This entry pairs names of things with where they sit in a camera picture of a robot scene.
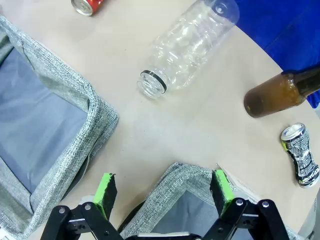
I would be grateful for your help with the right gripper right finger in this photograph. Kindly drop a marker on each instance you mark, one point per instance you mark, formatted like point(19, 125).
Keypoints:
point(222, 192)

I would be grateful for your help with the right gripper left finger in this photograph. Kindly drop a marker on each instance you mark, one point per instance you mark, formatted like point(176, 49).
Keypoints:
point(105, 197)

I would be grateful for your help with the brown glass bottle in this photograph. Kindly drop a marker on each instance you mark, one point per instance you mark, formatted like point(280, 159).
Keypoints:
point(270, 97)

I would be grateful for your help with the large clear plastic bottle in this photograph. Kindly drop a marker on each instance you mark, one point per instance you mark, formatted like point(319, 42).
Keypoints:
point(185, 45)

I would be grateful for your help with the red crushed soda can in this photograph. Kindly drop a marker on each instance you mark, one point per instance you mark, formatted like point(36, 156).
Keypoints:
point(87, 6)

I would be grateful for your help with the grey fabric basket can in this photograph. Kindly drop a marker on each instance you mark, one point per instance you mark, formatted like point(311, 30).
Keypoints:
point(180, 182)

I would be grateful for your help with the black crushed drink can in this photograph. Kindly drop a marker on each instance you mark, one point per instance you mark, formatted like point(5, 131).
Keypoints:
point(301, 157)

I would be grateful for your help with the grey fabric basket plastic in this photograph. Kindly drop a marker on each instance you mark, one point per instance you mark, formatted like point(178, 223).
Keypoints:
point(62, 82)

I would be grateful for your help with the person in blue hoodie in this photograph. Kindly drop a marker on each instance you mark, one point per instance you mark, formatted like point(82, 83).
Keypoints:
point(287, 30)

